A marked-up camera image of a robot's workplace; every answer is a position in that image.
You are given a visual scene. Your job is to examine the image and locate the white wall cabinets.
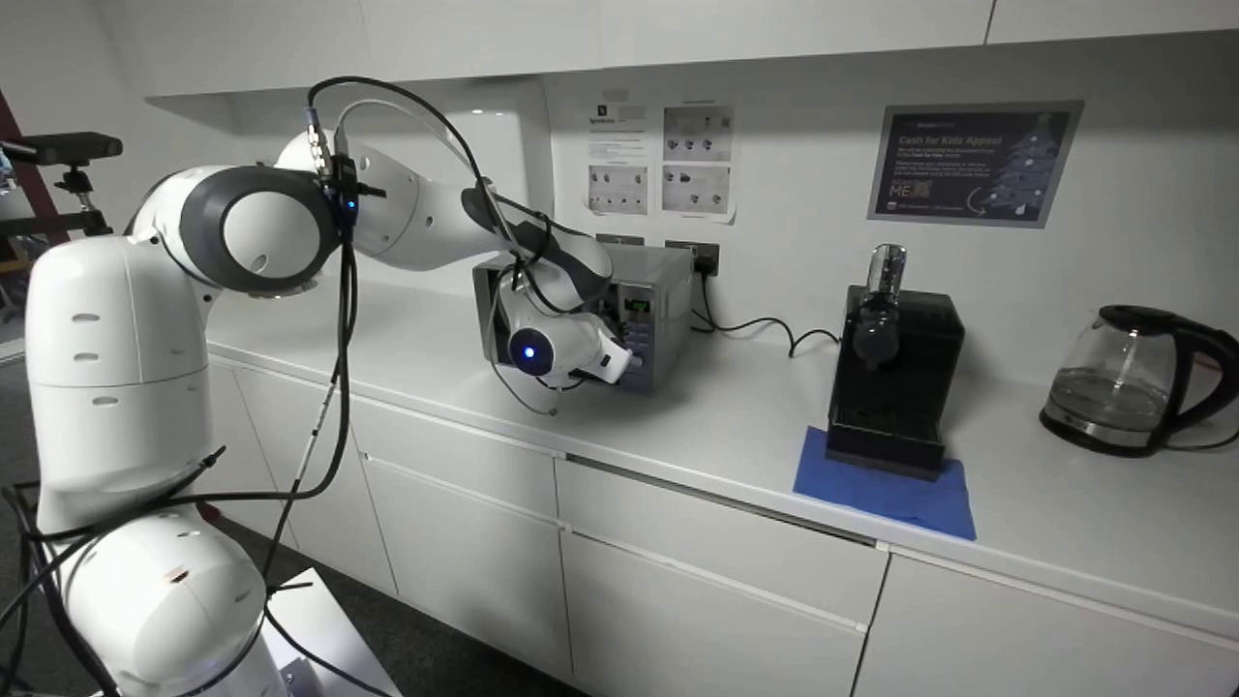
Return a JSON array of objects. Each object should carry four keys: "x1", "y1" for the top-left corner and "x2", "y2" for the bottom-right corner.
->
[{"x1": 88, "y1": 0, "x2": 1239, "y2": 101}]

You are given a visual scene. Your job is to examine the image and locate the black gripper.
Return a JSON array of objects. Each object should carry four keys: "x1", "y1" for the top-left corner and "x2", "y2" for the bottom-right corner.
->
[{"x1": 610, "y1": 305, "x2": 656, "y2": 389}]

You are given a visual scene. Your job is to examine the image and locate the black coffee machine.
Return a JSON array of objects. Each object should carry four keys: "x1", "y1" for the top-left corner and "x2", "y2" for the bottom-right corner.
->
[{"x1": 824, "y1": 241, "x2": 969, "y2": 481}]

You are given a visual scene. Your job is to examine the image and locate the black camera on tripod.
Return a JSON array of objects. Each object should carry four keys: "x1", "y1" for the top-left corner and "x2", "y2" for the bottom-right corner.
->
[{"x1": 0, "y1": 128, "x2": 127, "y2": 243}]

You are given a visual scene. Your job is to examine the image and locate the silver microwave oven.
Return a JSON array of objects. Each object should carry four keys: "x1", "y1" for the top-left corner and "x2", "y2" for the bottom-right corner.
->
[{"x1": 468, "y1": 243, "x2": 695, "y2": 399}]

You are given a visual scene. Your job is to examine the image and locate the black appliance power cord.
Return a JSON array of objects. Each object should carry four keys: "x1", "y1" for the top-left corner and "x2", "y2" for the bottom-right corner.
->
[{"x1": 687, "y1": 243, "x2": 845, "y2": 359}]

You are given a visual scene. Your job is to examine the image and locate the grey socket photo sheet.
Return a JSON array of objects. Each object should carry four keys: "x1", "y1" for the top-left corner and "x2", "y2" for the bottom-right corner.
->
[
  {"x1": 663, "y1": 163, "x2": 736, "y2": 217},
  {"x1": 663, "y1": 105, "x2": 736, "y2": 163}
]

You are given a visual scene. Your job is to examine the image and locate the white notice sheet with logo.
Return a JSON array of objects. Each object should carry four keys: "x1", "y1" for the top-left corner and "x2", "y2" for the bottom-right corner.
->
[{"x1": 583, "y1": 99, "x2": 652, "y2": 222}]

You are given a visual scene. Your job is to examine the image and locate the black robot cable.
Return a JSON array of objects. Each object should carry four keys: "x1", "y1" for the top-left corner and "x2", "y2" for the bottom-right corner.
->
[{"x1": 0, "y1": 75, "x2": 614, "y2": 697}]

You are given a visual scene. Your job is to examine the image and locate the red metal frame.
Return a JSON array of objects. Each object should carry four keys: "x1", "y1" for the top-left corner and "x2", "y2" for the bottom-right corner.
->
[{"x1": 0, "y1": 91, "x2": 79, "y2": 302}]

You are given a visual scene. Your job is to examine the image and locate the pale robot base plate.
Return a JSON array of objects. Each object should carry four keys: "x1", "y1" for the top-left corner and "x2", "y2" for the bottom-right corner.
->
[{"x1": 254, "y1": 566, "x2": 403, "y2": 697}]

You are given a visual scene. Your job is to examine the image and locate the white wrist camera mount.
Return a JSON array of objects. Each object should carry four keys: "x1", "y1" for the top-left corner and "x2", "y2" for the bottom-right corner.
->
[{"x1": 583, "y1": 326, "x2": 638, "y2": 390}]

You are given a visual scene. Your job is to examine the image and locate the blue mat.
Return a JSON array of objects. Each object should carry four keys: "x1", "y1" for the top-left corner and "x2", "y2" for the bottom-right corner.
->
[{"x1": 788, "y1": 428, "x2": 979, "y2": 541}]

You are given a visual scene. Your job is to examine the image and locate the white base cabinet unit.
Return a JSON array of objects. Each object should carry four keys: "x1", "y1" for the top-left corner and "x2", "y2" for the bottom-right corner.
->
[{"x1": 206, "y1": 344, "x2": 1239, "y2": 697}]

